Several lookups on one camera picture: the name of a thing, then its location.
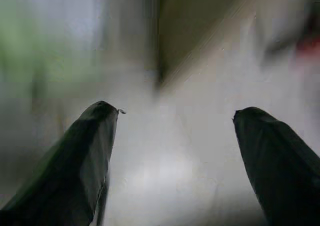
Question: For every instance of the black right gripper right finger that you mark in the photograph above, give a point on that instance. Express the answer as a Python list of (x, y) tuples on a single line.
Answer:
[(282, 171)]

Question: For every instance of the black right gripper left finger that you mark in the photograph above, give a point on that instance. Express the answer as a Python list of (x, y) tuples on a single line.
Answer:
[(65, 173)]

